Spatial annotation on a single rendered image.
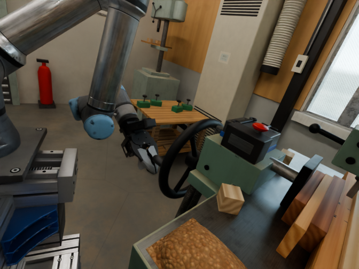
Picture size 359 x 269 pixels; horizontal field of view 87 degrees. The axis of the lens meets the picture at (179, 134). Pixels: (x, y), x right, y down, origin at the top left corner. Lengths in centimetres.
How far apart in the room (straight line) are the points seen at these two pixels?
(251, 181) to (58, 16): 59
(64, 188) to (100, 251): 80
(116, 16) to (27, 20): 22
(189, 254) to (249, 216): 15
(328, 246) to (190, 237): 18
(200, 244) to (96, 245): 113
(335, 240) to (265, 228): 9
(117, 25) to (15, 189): 45
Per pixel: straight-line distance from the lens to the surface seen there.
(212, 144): 41
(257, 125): 38
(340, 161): 42
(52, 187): 58
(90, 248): 134
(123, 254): 132
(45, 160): 65
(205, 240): 26
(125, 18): 53
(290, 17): 191
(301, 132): 192
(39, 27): 63
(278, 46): 187
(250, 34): 189
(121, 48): 53
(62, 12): 63
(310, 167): 38
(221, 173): 42
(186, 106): 202
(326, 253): 32
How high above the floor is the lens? 112
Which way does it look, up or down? 25 degrees down
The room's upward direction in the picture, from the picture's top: 14 degrees clockwise
